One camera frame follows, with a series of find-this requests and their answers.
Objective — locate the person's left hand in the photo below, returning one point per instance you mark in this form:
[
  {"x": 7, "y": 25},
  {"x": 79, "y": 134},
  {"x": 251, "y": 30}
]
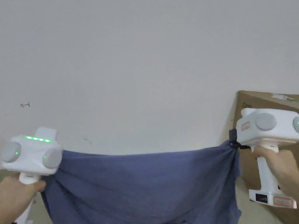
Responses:
[{"x": 16, "y": 196}]

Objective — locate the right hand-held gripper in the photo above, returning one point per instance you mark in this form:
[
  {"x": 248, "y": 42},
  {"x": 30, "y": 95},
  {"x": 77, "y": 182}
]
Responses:
[{"x": 266, "y": 130}]

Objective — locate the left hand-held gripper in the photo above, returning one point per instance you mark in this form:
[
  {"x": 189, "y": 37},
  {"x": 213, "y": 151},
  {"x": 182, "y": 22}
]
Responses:
[{"x": 32, "y": 156}]

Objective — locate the brown cardboard carton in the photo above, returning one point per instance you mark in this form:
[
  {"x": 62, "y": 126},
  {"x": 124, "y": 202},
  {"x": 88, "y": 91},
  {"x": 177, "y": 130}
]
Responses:
[{"x": 257, "y": 168}]

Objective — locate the dark blue shirt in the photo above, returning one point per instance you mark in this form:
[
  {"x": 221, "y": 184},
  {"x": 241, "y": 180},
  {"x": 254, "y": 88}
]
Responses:
[{"x": 140, "y": 186}]

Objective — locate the person's right hand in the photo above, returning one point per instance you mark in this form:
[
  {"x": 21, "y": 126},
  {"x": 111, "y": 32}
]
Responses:
[{"x": 286, "y": 168}]

